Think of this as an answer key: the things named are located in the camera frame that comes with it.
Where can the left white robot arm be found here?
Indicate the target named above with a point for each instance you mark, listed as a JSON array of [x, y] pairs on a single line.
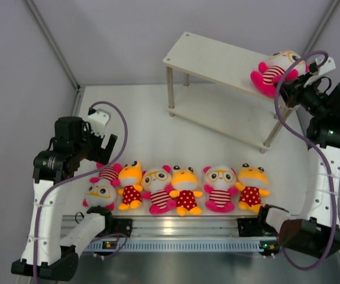
[[47, 255]]

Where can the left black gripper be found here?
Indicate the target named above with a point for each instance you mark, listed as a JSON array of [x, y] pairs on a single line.
[[100, 155]]

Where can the slotted cable duct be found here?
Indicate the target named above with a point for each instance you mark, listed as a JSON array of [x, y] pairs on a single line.
[[226, 245]]

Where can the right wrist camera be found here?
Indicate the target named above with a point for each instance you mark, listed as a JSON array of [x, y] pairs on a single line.
[[328, 66]]

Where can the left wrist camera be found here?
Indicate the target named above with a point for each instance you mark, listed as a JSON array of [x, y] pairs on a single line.
[[98, 121]]

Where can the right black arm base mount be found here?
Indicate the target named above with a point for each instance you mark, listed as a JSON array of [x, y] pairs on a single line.
[[249, 227]]

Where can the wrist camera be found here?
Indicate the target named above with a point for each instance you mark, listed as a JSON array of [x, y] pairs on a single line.
[[328, 66], [98, 121]]

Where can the pink striped plush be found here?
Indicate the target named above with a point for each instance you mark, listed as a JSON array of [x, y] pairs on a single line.
[[269, 72], [219, 184], [156, 182]]

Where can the yellow dotted plush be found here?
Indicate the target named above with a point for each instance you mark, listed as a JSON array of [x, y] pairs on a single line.
[[185, 189], [130, 178], [252, 184]]

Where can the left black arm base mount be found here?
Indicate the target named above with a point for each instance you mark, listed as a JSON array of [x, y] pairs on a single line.
[[122, 225]]

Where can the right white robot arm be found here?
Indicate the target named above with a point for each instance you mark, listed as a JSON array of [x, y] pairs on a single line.
[[316, 231]]

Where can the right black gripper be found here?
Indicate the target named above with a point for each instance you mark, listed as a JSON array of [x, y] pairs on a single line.
[[292, 90]]

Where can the white two-tier wooden shelf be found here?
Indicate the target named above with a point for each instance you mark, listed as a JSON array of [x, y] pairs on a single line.
[[208, 83]]

